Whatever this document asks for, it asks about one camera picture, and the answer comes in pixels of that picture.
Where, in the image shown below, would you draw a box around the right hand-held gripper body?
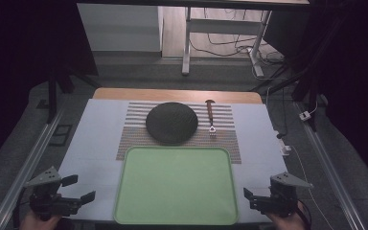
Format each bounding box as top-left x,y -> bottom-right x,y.
250,172 -> 314,219

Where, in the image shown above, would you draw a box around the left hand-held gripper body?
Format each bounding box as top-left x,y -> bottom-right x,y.
23,165 -> 82,222

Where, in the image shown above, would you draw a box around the person's right hand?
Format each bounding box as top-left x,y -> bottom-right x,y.
265,204 -> 307,230

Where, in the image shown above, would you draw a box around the person's left hand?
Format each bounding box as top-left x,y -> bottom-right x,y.
18,210 -> 62,230

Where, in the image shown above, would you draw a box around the white table cover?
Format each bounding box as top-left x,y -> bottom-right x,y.
57,98 -> 289,224

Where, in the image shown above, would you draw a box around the white plug connector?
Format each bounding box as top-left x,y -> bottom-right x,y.
279,140 -> 292,157

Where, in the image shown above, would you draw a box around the green plastic tray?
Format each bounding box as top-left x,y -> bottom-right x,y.
112,146 -> 240,226

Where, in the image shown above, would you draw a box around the striped woven placemat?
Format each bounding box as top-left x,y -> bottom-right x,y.
115,101 -> 242,165

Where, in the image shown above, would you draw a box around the black tripod stand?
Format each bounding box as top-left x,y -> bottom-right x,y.
250,12 -> 339,132
36,61 -> 104,125

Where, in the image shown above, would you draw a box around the round black plate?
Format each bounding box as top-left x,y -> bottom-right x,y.
145,102 -> 198,146

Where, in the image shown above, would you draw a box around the white cabinet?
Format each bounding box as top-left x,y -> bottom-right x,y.
76,3 -> 165,53

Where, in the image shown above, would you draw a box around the thin white cable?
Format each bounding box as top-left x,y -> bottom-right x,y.
288,145 -> 334,230

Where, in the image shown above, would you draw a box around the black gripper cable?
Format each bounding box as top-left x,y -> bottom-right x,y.
296,198 -> 313,230

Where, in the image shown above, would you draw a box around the aluminium rail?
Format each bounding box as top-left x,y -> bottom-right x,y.
294,101 -> 367,230
0,107 -> 65,230

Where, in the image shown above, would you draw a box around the black floor frame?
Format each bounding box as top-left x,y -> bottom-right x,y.
48,124 -> 74,148

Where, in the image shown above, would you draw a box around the fork with wooden handle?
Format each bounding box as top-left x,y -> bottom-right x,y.
204,99 -> 218,138

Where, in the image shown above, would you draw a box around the black floor cables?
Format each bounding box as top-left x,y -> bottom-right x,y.
190,8 -> 286,65

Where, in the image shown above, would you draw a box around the white desk frame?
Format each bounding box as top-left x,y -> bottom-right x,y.
181,6 -> 273,79

